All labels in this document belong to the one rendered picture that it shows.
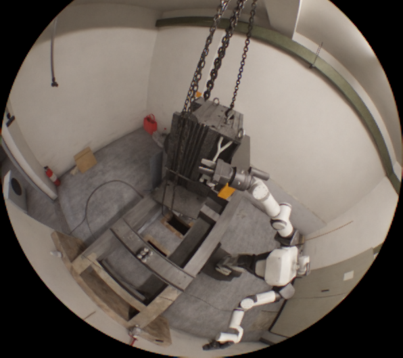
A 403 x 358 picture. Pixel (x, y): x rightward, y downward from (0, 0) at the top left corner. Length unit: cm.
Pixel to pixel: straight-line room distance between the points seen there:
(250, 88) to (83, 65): 256
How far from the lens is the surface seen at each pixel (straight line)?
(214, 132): 69
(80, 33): 244
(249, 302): 92
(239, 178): 48
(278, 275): 91
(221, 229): 144
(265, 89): 178
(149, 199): 140
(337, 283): 274
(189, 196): 118
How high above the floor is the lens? 195
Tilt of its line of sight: 43 degrees down
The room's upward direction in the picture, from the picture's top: 22 degrees clockwise
